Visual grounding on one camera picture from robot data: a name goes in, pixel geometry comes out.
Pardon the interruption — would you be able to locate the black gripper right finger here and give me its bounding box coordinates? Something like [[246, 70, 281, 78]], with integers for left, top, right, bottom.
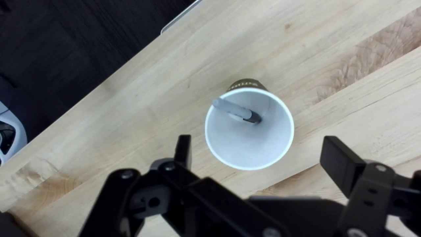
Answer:
[[319, 135, 421, 237]]

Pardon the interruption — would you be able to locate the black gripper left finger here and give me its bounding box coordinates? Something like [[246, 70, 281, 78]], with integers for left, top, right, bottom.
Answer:
[[78, 133, 282, 237]]

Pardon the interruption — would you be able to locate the white paper cup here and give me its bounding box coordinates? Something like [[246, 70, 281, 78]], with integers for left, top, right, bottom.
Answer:
[[203, 78, 296, 173]]

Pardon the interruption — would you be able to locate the grey black permanent marker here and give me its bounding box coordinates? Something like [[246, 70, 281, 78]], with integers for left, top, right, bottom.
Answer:
[[212, 97, 265, 127]]

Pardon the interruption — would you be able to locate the black block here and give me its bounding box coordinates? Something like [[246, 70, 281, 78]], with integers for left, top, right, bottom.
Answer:
[[0, 211, 29, 237]]

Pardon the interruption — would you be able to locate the white grey plastic device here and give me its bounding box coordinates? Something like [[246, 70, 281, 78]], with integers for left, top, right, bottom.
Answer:
[[0, 100, 29, 168]]

